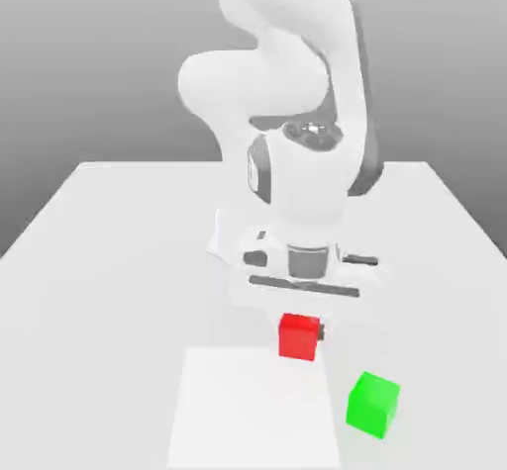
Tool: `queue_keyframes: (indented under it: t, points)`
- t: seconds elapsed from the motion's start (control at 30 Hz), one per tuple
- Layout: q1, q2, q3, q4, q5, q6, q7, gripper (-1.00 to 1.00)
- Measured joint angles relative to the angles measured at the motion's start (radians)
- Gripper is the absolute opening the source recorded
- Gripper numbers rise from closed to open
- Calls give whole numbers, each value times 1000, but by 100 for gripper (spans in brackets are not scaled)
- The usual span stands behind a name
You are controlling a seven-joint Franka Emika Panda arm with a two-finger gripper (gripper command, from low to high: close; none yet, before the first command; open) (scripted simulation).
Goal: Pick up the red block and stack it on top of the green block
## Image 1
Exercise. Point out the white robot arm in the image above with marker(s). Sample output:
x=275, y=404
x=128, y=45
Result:
x=285, y=82

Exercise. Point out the small red cube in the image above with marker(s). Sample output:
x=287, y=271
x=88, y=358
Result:
x=298, y=339

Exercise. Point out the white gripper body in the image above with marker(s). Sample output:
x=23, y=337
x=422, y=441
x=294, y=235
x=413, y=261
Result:
x=305, y=286

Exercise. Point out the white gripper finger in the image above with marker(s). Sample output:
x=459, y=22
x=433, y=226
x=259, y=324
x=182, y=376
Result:
x=322, y=331

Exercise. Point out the small green cube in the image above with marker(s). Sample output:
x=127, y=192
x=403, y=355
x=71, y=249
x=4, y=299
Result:
x=370, y=406

